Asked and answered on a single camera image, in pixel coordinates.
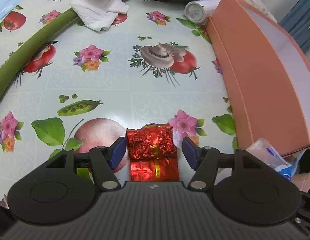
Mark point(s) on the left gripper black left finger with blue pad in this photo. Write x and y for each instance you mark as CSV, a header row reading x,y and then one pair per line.
x,y
104,160

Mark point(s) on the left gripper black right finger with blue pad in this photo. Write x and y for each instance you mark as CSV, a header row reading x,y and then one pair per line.
x,y
204,161

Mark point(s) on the red foil packet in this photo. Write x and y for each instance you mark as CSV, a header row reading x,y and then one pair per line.
x,y
152,153

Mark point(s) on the blue white plastic bag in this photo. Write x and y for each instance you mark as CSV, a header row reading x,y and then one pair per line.
x,y
265,152

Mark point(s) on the floral fruit tablecloth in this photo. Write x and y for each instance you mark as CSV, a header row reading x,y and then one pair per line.
x,y
84,89

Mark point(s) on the orange cardboard box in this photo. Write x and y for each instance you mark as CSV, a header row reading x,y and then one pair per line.
x,y
267,77

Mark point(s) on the green massage stick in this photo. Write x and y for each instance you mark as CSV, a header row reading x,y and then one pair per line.
x,y
18,59

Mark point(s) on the white paper towel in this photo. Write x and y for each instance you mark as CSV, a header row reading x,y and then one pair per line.
x,y
98,17

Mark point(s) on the white cylindrical can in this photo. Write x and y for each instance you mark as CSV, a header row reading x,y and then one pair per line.
x,y
199,11

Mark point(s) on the blue curtain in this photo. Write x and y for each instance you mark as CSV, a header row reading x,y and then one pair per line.
x,y
297,24

